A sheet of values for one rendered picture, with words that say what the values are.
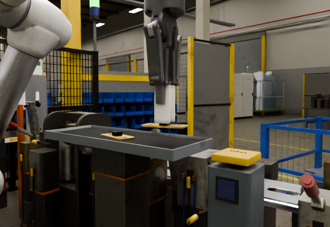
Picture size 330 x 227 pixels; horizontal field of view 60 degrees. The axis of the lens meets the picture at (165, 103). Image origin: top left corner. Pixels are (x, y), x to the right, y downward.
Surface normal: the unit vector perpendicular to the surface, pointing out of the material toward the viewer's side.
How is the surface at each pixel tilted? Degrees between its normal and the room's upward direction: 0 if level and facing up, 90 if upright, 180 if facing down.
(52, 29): 115
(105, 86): 90
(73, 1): 90
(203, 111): 90
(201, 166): 90
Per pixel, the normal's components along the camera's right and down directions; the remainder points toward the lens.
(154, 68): -0.38, 0.21
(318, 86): -0.77, 0.03
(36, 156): -0.60, 0.04
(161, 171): 0.80, 0.03
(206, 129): 0.64, 0.04
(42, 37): 0.70, 0.48
